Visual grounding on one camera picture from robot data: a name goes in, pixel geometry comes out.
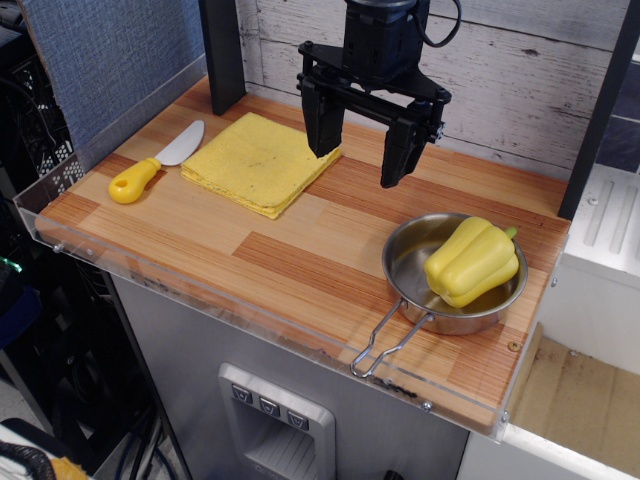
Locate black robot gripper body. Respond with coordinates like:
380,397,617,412
298,1,449,143

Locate grey dispenser panel with buttons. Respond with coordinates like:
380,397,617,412
218,363,337,479

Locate yellow toy bell pepper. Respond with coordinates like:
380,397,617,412
424,217,520,308

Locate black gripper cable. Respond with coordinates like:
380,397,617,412
418,0,462,49

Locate white ridged side unit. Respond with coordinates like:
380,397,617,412
537,165,639,374

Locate black right shelf post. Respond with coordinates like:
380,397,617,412
557,0,639,220

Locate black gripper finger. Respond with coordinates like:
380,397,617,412
380,102,430,188
301,79,344,157

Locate blue fabric partition panel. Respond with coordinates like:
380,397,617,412
19,1,206,155

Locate yellow cloth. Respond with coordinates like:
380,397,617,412
181,113,341,220

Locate clear acrylic table guard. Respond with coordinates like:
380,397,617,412
16,80,569,436

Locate small steel pan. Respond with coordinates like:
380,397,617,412
350,213,528,378

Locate silver toy fridge cabinet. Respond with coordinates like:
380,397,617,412
115,278,468,479

